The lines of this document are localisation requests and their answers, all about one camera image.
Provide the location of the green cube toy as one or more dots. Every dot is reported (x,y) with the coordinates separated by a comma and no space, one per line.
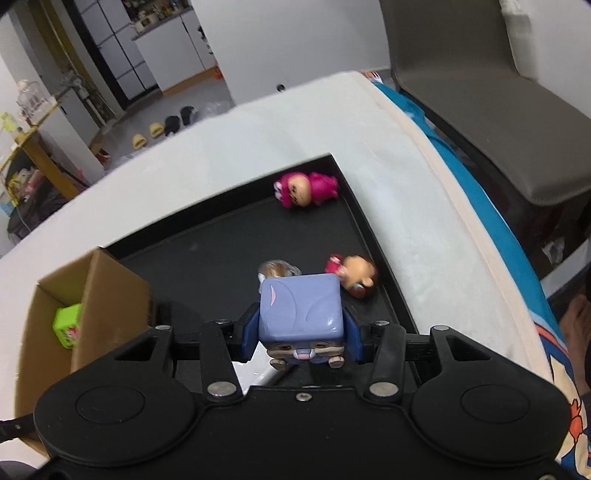
(68,325)

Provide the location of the yellow slipper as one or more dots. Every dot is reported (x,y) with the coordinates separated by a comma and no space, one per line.
(155,129)
(139,141)

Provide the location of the purple cube animal toy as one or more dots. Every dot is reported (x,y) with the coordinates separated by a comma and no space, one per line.
(300,309)

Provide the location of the yellow wooden shelf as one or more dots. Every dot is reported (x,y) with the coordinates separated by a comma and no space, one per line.
(34,147)

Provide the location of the glass jar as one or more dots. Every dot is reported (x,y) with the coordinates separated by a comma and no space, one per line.
(31,99)

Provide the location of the black tray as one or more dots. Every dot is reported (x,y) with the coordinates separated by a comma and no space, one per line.
(207,249)

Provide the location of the brown-haired figurine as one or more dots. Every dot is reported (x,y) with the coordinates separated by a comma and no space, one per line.
(358,272)

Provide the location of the blue printed blanket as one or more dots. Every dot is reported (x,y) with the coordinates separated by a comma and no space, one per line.
(485,207)

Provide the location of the black grid glass door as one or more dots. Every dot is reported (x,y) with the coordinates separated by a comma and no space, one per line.
(120,55)

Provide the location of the cardboard box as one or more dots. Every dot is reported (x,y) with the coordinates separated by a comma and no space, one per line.
(111,295)

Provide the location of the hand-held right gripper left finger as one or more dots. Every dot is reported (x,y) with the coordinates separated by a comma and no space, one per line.
(249,334)

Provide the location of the white low cabinet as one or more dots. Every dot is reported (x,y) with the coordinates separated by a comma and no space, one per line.
(83,115)

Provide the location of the pink hooded figurine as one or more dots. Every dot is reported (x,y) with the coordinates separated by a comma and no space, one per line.
(309,187)

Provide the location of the grey chair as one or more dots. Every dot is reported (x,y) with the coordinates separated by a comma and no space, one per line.
(461,46)

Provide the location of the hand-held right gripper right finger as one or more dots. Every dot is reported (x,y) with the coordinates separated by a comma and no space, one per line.
(353,337)

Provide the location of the clear plastic bag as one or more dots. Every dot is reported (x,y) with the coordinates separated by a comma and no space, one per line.
(217,108)

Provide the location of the small tan figurine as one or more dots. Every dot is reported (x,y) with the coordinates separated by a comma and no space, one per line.
(277,269)

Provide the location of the white kitchen cabinet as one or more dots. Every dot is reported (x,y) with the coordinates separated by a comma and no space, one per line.
(180,50)

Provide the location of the black slipper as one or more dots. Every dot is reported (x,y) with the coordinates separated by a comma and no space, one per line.
(172,124)
(188,115)

